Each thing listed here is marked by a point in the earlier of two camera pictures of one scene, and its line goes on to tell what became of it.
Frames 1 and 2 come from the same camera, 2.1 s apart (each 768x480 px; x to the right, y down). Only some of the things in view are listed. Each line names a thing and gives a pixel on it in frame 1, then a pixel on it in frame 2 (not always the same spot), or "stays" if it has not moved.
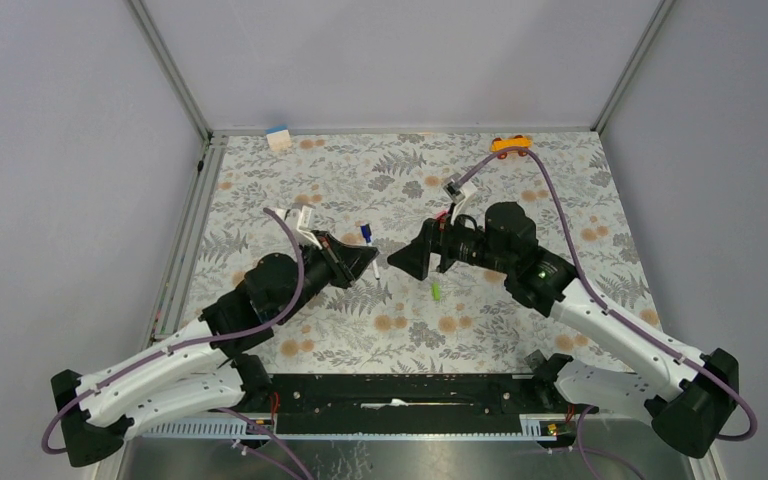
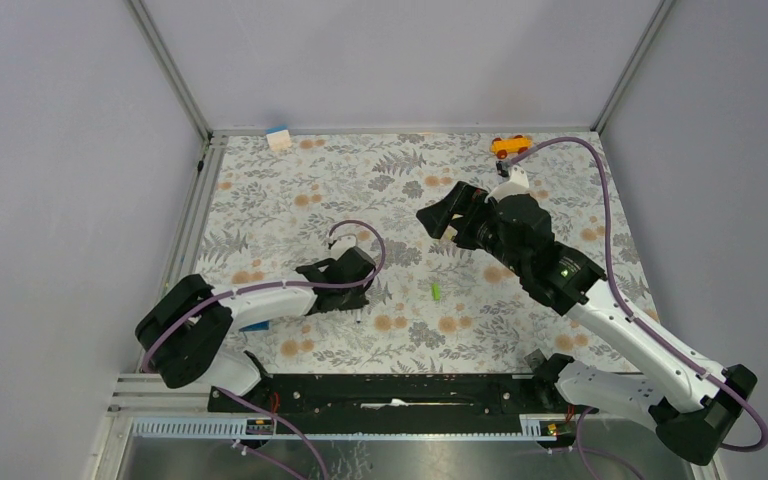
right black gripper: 414,257 → 462,199
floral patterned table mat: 383,189 stays
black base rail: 400,403 stays
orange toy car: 501,146 stays
